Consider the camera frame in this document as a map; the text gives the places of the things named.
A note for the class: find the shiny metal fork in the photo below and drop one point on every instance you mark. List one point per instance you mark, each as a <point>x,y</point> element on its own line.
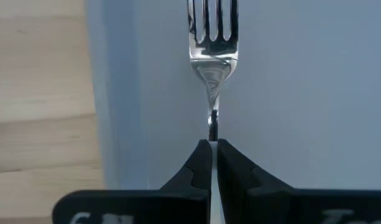
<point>213,71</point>

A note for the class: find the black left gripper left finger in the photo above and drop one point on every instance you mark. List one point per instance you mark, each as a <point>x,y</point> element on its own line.
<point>165,205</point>

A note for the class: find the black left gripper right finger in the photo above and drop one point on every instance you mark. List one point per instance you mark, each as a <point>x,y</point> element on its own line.
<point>271,205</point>

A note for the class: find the grey plastic tray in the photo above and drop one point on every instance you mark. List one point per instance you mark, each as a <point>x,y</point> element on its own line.
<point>302,93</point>

